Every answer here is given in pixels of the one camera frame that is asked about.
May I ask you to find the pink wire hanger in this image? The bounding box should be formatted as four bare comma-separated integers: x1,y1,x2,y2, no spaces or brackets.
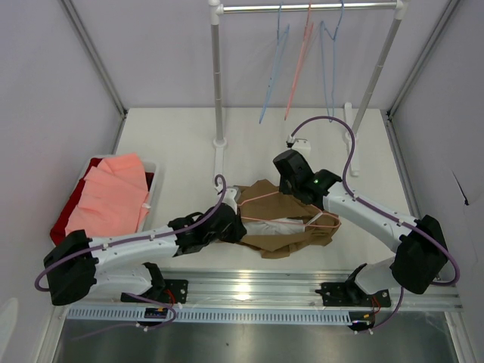
284,1,314,120
237,191,341,229

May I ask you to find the tan brown skirt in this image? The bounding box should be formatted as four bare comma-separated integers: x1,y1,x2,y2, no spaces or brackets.
238,179,340,259

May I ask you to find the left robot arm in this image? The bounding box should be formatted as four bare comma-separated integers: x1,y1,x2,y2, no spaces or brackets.
43,203,247,306

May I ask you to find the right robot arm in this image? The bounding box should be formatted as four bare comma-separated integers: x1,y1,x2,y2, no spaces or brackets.
273,149,448,306

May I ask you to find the pink folded garment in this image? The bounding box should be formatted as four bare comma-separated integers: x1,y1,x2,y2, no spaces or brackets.
64,153,152,241

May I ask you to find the red folded garment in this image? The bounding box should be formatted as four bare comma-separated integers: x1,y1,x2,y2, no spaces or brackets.
49,157,157,247

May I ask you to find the white clothes rack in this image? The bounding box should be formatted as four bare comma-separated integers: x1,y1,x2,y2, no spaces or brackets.
206,0,410,178

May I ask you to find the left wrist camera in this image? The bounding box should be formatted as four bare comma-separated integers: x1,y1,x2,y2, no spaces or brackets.
222,187,241,208

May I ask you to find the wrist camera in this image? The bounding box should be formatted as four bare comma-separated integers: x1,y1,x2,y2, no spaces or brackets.
222,187,241,208
286,135,312,158

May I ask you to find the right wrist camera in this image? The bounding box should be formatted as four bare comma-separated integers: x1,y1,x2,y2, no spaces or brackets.
286,135,312,158

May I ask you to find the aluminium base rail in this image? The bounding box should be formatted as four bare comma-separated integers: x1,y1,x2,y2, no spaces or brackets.
90,266,464,313

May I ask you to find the right aluminium frame post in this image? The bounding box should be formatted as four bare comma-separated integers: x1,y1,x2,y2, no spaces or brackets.
385,0,464,118

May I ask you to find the aluminium frame post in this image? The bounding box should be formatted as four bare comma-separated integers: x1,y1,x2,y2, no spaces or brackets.
385,0,464,118
58,0,129,118

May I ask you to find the right blue wire hanger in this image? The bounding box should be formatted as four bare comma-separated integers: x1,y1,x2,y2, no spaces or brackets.
318,0,346,123

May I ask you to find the blue wire hanger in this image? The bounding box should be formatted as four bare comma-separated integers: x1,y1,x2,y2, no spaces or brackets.
259,2,290,124
318,0,346,123

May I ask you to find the left blue wire hanger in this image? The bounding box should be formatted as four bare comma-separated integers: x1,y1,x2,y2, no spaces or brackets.
259,2,290,124

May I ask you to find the perforated cable tray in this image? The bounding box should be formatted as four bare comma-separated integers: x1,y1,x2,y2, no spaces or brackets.
67,306,352,326

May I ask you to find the left aluminium frame post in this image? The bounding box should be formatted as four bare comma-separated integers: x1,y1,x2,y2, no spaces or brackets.
58,0,129,118

